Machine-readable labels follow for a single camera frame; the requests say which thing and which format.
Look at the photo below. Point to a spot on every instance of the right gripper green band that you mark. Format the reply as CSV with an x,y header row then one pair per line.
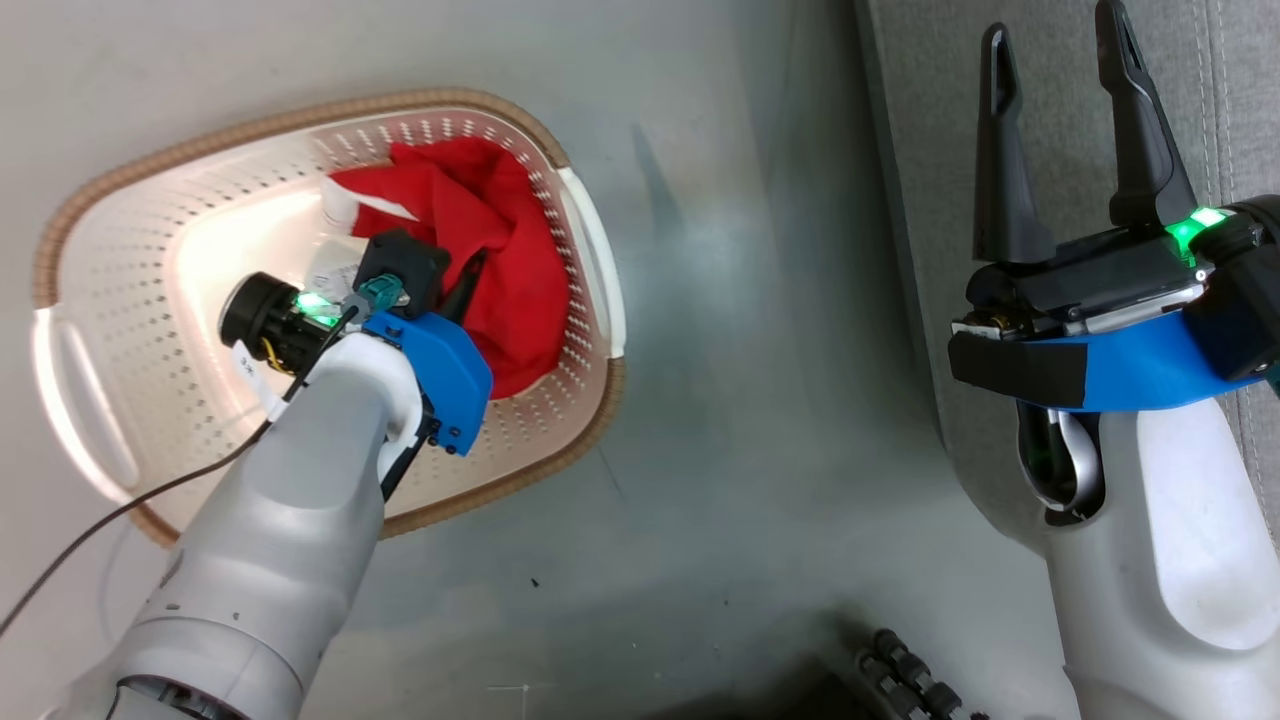
x,y
1100,280

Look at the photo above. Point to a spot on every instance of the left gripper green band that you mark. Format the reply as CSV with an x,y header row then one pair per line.
x,y
320,308

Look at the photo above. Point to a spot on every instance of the red cloth garment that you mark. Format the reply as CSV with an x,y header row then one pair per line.
x,y
510,260

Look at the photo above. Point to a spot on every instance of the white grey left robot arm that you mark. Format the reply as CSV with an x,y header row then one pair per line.
x,y
280,520

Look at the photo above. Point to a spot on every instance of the white garment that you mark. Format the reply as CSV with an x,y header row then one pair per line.
x,y
338,262

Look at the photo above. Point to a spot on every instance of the white perforated laundry basket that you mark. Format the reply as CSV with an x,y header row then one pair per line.
x,y
140,300

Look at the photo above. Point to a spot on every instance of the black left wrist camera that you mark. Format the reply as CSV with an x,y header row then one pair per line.
x,y
403,262

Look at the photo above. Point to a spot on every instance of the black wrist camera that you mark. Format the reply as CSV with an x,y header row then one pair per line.
x,y
403,262
1015,368

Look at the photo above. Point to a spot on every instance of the blue left camera mount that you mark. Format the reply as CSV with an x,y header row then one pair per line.
x,y
440,370

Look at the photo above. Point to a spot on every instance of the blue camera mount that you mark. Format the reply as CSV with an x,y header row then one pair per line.
x,y
1140,370
440,370

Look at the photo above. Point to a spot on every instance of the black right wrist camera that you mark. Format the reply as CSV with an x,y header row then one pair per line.
x,y
1015,368

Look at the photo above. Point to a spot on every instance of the blue right camera mount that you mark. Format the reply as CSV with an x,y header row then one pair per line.
x,y
1140,370

